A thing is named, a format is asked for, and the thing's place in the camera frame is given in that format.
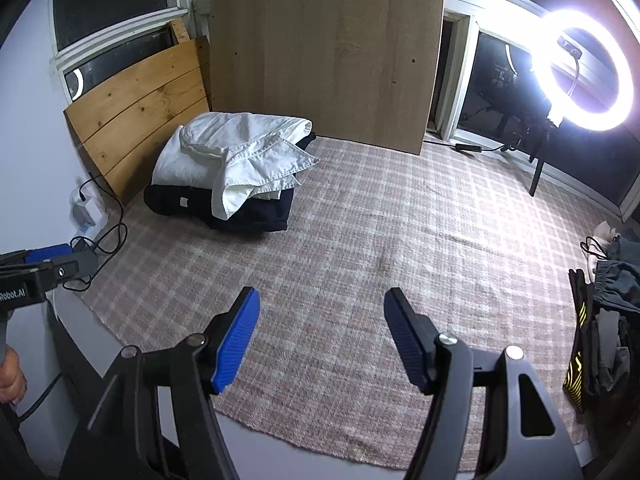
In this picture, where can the grey garment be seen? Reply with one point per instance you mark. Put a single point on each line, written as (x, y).
(612, 350)

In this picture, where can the white shirt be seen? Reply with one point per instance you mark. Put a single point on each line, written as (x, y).
(240, 160)

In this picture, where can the narrow wooden plank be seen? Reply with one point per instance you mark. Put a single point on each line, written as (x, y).
(181, 32)

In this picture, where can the person's left hand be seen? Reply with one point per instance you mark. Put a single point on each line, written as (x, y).
(10, 380)

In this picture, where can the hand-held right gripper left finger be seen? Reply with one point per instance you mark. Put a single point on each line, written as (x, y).
(235, 345)

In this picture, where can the light wooden board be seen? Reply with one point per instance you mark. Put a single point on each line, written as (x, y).
(325, 60)

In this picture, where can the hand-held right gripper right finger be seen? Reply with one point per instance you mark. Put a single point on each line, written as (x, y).
(407, 345)

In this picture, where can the pine plank headboard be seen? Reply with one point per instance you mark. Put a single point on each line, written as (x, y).
(135, 125)

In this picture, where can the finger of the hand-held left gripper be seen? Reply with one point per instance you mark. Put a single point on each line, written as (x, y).
(75, 267)
(47, 253)

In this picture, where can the folded navy garment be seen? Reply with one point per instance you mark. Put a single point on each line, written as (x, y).
(250, 215)

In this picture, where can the plaid woven mat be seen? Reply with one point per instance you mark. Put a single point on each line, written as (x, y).
(350, 240)

